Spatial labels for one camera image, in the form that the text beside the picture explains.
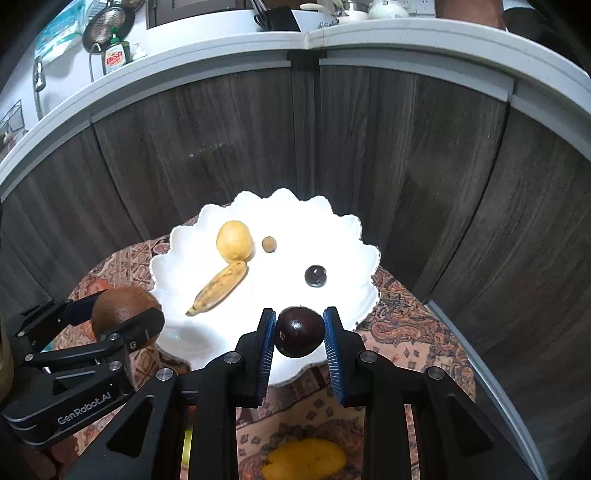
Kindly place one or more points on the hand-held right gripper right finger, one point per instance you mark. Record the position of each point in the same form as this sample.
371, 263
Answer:
331, 355

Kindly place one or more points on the thin chrome faucet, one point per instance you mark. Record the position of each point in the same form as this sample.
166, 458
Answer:
92, 60

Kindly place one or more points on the small brown longan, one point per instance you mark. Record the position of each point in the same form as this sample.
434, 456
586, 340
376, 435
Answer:
269, 243

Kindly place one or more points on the printed plastic packet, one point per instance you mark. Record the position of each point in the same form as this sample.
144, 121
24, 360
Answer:
60, 27

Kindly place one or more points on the grey metal strip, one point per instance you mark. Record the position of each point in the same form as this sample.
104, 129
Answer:
485, 383

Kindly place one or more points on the chrome kitchen faucet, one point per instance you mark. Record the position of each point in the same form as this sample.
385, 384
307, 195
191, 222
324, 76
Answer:
39, 83

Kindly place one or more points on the dark purple plum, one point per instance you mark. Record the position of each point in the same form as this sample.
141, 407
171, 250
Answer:
298, 332

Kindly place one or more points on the white wall socket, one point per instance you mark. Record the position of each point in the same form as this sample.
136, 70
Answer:
422, 4

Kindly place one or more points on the wooden cutting board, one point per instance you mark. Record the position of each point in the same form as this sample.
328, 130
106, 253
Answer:
468, 9

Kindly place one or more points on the white scalloped bowl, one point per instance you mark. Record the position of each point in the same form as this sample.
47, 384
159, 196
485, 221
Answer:
286, 240

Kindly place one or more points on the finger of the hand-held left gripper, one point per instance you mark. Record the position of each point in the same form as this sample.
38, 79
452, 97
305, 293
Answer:
69, 314
136, 330

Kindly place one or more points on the brown kiwi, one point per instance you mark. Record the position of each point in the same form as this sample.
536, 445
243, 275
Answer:
120, 307

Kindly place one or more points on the black kitchen scissors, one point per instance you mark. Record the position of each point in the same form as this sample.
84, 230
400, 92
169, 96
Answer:
259, 19

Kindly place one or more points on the white pump bottle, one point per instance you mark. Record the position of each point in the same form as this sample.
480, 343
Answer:
138, 51

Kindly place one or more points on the yellow mango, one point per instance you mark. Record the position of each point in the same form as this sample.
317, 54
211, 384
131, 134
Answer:
304, 459

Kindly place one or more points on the pale yellow banana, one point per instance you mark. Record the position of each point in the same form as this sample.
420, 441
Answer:
217, 288

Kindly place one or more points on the white lidded pot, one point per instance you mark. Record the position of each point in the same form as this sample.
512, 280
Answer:
388, 8

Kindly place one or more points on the dark wood kitchen cabinet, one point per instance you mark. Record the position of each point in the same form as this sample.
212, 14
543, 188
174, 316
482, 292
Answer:
369, 138

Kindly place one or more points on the dark window frame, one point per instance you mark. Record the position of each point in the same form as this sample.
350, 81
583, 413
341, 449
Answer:
184, 11

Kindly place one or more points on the small black plum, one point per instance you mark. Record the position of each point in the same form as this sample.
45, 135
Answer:
316, 275

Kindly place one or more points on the black knife block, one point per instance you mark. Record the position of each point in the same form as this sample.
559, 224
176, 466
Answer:
281, 18

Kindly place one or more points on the copper pan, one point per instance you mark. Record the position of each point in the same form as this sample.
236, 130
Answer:
108, 23

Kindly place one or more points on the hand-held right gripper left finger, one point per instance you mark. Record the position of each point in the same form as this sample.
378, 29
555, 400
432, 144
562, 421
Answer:
268, 350

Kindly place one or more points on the yellow lemon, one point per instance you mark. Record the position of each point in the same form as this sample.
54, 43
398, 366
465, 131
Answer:
234, 240

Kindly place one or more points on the green dish soap bottle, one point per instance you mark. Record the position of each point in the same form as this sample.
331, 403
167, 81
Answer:
115, 55

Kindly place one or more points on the patterned paisley tablecloth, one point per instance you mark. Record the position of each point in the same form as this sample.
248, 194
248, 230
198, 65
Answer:
406, 337

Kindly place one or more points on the white saucepan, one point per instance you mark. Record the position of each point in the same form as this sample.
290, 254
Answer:
318, 7

